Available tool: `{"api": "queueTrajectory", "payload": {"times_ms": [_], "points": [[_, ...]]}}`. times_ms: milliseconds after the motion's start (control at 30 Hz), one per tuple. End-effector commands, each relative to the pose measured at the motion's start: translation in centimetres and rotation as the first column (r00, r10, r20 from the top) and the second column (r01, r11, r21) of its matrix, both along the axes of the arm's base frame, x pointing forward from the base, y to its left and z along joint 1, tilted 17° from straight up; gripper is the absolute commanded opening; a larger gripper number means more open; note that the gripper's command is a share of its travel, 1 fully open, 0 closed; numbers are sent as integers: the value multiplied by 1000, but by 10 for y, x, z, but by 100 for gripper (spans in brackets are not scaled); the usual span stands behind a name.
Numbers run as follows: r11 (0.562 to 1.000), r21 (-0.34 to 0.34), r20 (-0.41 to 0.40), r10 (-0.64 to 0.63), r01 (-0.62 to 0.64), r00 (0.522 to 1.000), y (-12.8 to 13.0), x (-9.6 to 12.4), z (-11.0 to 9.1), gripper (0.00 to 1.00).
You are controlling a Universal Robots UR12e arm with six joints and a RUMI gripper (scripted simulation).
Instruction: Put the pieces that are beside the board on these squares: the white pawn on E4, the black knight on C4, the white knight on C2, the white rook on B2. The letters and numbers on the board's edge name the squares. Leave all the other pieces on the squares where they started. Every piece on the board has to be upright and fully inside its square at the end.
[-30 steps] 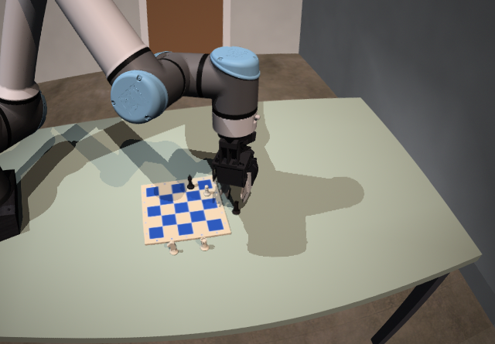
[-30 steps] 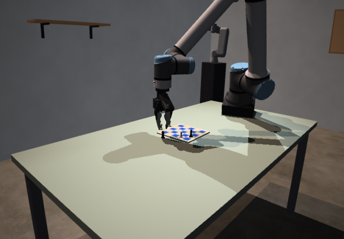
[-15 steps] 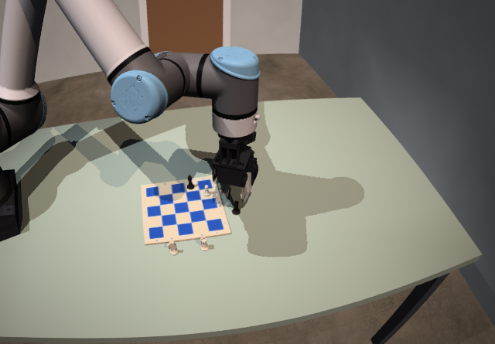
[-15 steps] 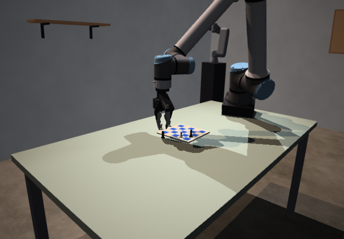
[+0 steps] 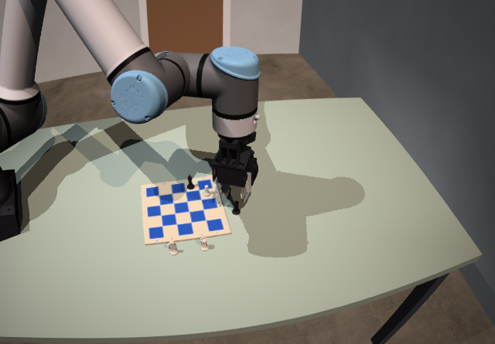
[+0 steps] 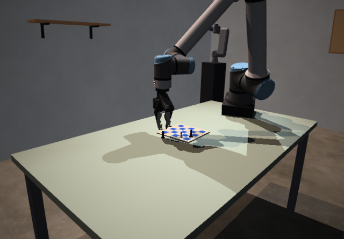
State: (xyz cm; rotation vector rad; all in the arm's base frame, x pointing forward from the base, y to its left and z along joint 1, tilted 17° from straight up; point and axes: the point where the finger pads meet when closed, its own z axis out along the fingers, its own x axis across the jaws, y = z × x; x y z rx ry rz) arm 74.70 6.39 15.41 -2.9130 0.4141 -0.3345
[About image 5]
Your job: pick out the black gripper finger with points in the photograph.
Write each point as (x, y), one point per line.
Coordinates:
(226, 190)
(251, 176)

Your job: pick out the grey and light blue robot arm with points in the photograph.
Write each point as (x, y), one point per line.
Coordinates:
(142, 86)

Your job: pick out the blue and cream chessboard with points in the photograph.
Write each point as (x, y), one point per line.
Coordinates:
(172, 212)

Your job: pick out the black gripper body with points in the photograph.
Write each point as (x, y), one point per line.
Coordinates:
(232, 167)

